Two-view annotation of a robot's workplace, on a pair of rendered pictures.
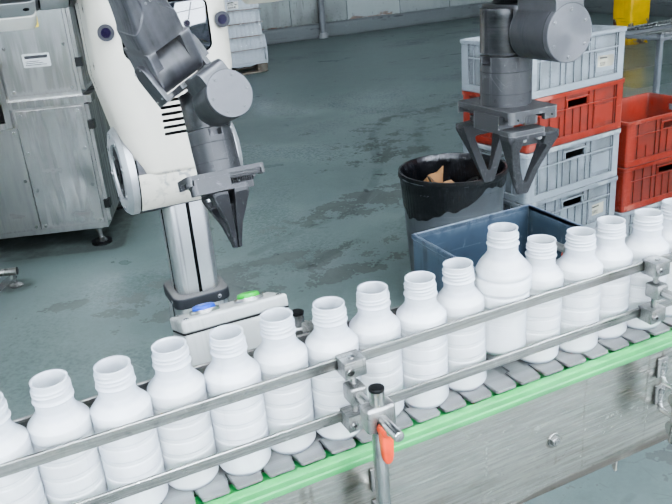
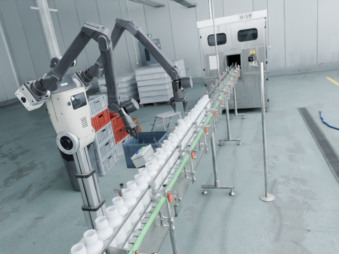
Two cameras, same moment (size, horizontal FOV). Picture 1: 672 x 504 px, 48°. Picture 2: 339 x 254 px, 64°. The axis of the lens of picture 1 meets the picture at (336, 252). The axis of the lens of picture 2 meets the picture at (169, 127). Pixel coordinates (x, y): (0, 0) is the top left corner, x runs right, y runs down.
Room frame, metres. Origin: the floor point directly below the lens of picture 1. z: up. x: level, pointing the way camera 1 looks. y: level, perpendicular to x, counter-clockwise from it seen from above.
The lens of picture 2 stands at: (-0.28, 1.08, 1.66)
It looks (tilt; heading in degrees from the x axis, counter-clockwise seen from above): 16 degrees down; 314
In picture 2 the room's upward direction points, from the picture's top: 9 degrees counter-clockwise
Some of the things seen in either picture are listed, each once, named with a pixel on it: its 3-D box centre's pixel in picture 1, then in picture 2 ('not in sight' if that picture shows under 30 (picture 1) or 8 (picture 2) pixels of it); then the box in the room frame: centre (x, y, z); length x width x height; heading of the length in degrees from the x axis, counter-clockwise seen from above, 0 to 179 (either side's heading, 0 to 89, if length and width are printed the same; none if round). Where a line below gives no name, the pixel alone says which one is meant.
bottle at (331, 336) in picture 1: (334, 367); (172, 150); (0.75, 0.01, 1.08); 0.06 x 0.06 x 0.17
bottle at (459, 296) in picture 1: (460, 323); (179, 139); (0.83, -0.15, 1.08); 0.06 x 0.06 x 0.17
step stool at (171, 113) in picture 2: not in sight; (165, 122); (3.43, -2.70, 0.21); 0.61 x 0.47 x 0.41; 167
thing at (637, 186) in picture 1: (633, 170); (112, 133); (3.71, -1.57, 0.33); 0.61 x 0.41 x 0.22; 117
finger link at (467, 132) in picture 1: (495, 145); (176, 105); (0.86, -0.20, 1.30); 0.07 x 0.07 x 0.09; 24
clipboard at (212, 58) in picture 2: not in sight; (214, 62); (3.04, -4.09, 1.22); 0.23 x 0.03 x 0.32; 24
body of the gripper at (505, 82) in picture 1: (505, 86); (177, 94); (0.84, -0.20, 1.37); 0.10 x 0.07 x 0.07; 24
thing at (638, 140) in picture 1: (637, 128); (109, 121); (3.71, -1.57, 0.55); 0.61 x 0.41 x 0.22; 117
